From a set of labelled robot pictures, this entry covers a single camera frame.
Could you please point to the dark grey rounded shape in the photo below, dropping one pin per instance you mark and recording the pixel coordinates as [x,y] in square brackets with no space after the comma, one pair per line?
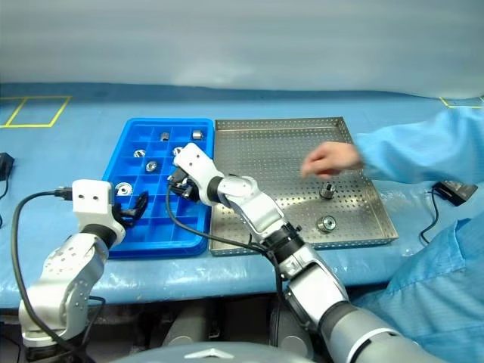
[289,329]

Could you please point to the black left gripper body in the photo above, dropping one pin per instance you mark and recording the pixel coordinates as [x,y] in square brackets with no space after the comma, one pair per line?
[123,216]

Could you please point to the perforated metal tray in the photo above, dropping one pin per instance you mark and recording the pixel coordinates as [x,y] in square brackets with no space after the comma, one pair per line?
[264,151]

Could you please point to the blue sleeved person forearm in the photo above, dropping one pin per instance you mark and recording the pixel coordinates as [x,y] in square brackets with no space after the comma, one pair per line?
[423,151]

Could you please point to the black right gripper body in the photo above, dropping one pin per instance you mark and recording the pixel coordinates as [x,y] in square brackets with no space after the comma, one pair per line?
[196,193]

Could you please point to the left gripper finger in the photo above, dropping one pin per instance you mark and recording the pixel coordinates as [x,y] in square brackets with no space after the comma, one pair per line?
[143,202]
[132,213]

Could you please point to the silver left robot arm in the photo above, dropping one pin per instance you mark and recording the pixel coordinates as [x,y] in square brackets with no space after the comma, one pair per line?
[64,261]

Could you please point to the black power adapter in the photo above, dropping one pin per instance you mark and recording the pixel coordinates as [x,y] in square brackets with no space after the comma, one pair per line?
[453,191]

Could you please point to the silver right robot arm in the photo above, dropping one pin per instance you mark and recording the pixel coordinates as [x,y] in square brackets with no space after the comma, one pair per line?
[261,211]

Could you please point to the person blue gown torso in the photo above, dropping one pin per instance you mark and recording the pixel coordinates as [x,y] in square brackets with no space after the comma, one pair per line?
[435,295]

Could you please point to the grey robot torso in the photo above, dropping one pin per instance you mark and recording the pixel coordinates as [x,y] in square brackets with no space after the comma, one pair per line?
[211,355]

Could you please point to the blue compartment tray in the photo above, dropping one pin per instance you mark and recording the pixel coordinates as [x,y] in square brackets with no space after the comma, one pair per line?
[159,227]

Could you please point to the small black device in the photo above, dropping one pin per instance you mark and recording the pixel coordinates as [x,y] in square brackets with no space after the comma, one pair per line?
[5,164]

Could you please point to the blue plastic table cover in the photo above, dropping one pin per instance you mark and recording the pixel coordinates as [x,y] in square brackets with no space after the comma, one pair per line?
[170,276]

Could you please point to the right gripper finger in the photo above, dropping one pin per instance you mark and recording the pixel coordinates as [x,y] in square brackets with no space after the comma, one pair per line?
[174,181]
[187,195]

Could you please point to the person bare hand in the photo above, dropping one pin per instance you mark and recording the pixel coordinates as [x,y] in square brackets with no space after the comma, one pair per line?
[332,159]

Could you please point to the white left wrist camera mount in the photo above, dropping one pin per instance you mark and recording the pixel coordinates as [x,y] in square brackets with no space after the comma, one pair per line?
[90,198]

